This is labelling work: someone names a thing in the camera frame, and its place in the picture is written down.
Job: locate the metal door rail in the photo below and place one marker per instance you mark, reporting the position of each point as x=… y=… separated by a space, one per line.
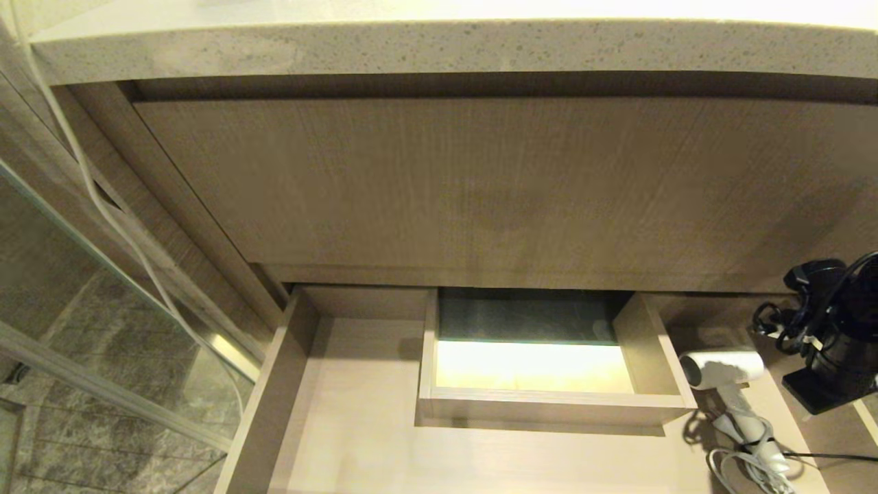
x=103 y=387

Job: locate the wooden drawer cutout box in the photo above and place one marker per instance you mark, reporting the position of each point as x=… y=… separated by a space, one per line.
x=549 y=406

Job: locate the glass shower door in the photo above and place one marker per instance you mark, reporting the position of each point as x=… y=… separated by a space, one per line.
x=82 y=322

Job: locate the speckled stone countertop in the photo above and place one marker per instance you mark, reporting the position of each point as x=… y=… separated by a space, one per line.
x=439 y=48

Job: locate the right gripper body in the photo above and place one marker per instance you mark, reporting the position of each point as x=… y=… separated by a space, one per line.
x=833 y=387

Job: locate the white hair dryer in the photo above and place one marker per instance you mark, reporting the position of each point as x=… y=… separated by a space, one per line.
x=727 y=368

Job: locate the open wooden drawer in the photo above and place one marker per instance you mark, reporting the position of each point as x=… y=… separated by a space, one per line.
x=357 y=412

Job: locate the wooden cabinet front panel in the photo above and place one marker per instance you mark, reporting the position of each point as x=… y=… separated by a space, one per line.
x=480 y=185

